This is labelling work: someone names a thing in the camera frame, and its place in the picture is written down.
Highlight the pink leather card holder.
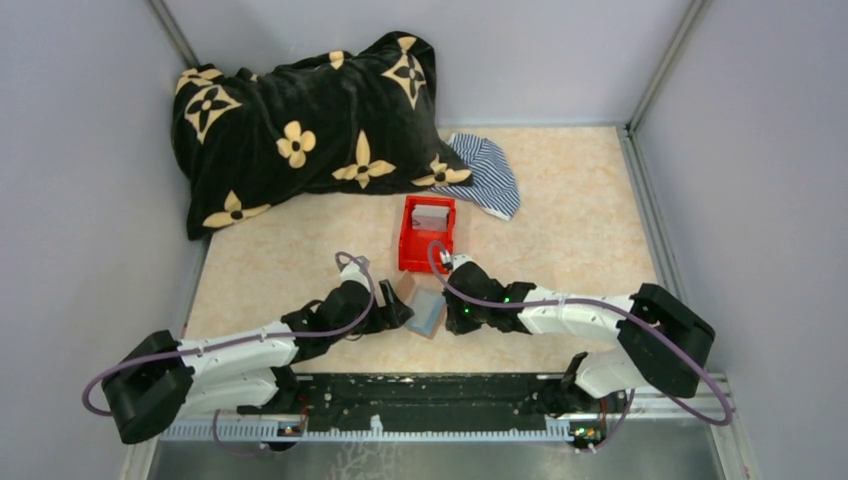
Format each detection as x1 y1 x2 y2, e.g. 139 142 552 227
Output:
395 271 446 339

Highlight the red plastic bin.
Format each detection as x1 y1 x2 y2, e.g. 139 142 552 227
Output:
397 195 457 273

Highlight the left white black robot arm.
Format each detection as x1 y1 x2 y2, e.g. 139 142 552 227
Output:
101 262 413 445

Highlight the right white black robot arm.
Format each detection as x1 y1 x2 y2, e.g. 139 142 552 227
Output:
435 253 715 412

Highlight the grey card in bin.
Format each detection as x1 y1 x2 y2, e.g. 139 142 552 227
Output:
410 204 451 232

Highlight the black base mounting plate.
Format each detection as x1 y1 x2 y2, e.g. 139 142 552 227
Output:
236 372 629 433

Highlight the blue white striped cloth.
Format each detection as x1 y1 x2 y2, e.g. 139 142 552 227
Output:
430 133 521 221

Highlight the black floral plush blanket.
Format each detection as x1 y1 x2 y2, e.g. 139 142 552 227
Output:
171 31 475 240

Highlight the white cable duct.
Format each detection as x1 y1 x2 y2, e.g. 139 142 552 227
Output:
158 415 573 443

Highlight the aluminium frame rail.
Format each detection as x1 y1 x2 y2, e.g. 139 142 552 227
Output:
137 372 737 420

